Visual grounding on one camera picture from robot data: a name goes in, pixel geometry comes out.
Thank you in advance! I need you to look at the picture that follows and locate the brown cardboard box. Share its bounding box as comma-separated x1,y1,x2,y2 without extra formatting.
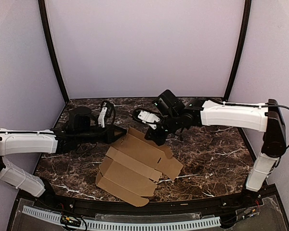
95,128,183,207

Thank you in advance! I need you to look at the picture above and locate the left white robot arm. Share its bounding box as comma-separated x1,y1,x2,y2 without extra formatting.
0,105,127,198

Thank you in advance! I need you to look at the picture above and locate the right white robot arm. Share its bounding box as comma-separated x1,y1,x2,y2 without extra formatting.
136,90,289,207

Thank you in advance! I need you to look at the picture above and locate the small green circuit board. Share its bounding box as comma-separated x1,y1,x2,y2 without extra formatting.
60,215,81,227

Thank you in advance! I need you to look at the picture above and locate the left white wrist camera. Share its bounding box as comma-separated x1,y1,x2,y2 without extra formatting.
98,100,114,128

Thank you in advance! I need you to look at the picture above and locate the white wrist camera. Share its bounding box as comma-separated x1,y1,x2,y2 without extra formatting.
132,108,160,125
98,100,114,128

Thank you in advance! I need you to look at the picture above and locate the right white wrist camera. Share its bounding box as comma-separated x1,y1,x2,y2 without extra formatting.
132,108,160,125

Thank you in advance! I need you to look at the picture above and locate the black front table rail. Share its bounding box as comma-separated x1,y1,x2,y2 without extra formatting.
34,193,263,217

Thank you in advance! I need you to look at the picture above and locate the right black frame post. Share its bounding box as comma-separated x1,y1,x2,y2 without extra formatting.
223,0,252,101

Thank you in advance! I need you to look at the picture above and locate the black frame post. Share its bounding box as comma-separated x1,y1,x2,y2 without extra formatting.
223,0,252,101
38,0,70,104

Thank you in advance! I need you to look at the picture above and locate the white slotted cable duct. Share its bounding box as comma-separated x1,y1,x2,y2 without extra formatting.
22,205,221,231

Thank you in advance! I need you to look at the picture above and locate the left black frame post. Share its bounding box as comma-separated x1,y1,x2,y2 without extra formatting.
38,0,70,104

